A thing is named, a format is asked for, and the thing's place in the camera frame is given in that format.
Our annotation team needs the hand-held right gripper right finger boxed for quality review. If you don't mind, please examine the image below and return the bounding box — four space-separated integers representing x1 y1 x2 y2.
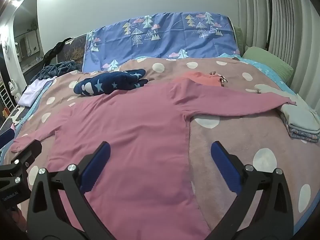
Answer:
210 141 293 240

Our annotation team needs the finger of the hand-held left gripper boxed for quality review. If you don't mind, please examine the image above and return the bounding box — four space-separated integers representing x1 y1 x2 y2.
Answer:
11 139 42 173
0 129 15 148

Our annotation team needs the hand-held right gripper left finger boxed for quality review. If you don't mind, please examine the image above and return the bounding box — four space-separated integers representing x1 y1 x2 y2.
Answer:
27 141 112 240

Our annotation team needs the pink long-sleeve shirt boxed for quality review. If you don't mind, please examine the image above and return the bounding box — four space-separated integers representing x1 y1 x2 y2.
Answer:
11 77 297 240

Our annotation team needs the dark printed bedsheet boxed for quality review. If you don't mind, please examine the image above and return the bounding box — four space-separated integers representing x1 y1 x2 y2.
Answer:
0 104 29 143

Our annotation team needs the white cat figurine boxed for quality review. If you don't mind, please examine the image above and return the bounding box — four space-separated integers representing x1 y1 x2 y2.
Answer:
8 79 22 103

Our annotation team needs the lavender folded cloth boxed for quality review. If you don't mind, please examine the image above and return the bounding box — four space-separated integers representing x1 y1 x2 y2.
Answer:
18 78 57 107

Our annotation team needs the floral folded cloth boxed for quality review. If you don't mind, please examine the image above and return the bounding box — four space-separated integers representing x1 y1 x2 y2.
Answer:
280 110 320 142

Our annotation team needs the navy star-print garment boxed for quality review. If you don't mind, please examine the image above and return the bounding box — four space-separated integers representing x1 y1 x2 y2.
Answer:
73 69 149 97

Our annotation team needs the dark teal fluffy blanket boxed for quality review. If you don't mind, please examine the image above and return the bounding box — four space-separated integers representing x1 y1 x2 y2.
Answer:
30 60 83 84

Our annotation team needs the salmon folded garment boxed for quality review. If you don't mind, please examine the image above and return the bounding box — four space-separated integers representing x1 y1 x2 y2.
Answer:
184 71 228 88

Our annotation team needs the pale grey folded garment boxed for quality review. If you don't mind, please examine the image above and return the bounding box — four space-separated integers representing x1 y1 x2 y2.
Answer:
254 84 320 134

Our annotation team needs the pink polka-dot bedspread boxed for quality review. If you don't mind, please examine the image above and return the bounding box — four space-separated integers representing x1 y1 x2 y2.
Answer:
0 54 317 233

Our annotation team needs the dark tree-print headboard panel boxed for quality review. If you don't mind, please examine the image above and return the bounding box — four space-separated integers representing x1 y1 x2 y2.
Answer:
59 34 87 64

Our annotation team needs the green pillow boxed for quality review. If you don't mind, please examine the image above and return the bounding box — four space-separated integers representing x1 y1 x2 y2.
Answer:
242 46 294 87
233 26 245 55

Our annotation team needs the blue tree-print sheet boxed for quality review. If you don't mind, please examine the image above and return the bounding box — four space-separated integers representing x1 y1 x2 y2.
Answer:
82 11 242 73

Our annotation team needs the grey pleated curtain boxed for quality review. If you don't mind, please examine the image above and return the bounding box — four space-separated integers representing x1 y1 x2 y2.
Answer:
235 0 320 100

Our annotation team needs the black floor lamp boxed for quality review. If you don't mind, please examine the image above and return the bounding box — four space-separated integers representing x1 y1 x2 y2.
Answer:
261 0 277 52

